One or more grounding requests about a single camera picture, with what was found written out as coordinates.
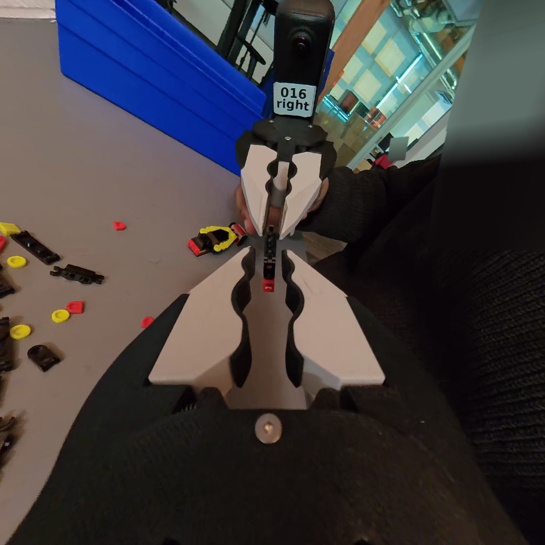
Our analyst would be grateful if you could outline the nested blue storage bins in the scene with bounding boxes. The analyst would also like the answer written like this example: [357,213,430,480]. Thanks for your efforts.
[54,0,268,176]

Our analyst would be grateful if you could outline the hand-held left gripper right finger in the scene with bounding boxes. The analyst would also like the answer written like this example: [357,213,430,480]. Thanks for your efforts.
[281,250,387,395]

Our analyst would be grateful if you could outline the person's right forearm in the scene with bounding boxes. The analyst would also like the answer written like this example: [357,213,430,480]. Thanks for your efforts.
[298,155,445,245]

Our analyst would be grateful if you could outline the yellow black lego car model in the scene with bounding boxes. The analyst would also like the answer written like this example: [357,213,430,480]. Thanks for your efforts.
[187,222,248,257]

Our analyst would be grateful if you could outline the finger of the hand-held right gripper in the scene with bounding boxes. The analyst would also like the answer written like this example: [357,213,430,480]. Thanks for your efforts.
[278,152,323,241]
[240,144,278,238]

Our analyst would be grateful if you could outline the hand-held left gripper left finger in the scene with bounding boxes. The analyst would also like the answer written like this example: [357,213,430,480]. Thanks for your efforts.
[148,246,257,395]

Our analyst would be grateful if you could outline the thin black lego assembly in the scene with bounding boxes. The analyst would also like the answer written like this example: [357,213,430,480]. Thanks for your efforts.
[262,226,278,293]

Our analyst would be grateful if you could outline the pile of lego pieces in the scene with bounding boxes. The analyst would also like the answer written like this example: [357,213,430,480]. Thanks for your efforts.
[0,221,105,471]

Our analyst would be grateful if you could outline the person's right hand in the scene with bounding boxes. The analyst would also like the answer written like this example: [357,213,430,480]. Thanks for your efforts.
[234,178,330,240]

